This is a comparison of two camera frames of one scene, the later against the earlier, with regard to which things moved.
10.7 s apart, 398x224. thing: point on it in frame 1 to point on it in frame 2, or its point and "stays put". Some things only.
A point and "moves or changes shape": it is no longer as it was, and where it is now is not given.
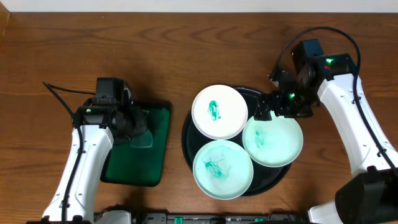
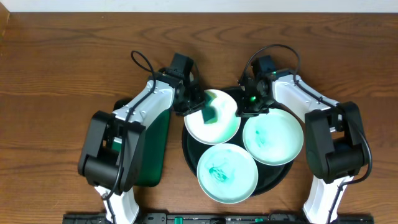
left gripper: [137, 121] to [193, 104]
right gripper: [278, 97] to [243, 109]
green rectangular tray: [129, 165] stays put
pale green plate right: [274, 143] stays put
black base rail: [219, 218] stays put
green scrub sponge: [143, 140] moves or changes shape
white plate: [219, 112] moves or changes shape
